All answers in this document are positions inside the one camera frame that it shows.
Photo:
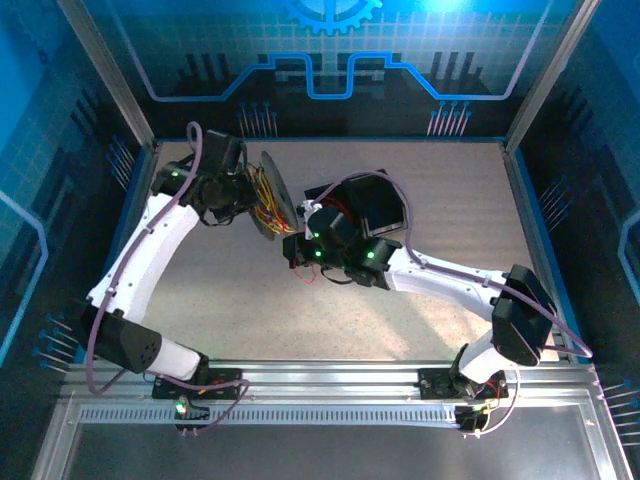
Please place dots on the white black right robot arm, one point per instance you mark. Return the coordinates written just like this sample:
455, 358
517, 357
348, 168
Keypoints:
440, 285

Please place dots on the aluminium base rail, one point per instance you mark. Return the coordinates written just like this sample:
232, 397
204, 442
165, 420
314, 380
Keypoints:
325, 380

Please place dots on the black two-compartment tray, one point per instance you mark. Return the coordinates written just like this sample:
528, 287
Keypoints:
380, 205

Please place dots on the metal front plate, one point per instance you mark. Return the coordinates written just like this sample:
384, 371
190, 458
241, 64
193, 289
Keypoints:
325, 450

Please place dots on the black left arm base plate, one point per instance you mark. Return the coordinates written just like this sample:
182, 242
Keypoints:
225, 385

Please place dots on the small black controller board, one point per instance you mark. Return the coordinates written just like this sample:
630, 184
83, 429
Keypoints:
472, 420
192, 415

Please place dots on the aluminium frame post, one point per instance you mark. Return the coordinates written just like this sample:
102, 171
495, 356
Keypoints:
550, 75
107, 75

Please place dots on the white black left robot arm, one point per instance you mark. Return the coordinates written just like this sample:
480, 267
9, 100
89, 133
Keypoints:
145, 260

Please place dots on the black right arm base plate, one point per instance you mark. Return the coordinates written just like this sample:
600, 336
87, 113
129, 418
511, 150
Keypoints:
435, 382

